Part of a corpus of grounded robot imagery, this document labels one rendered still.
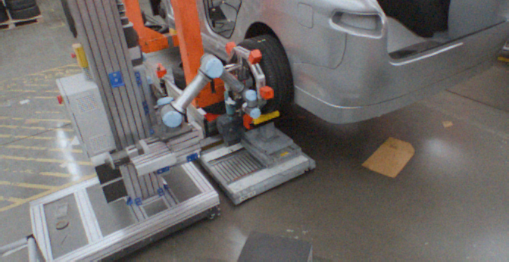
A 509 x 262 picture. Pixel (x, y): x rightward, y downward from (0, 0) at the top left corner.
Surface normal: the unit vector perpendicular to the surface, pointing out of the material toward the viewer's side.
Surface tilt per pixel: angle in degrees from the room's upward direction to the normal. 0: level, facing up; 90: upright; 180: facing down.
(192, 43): 90
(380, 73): 90
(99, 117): 90
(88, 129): 90
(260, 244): 0
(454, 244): 0
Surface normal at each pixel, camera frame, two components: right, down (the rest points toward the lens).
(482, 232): -0.08, -0.87
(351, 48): -0.36, 0.47
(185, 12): 0.52, 0.38
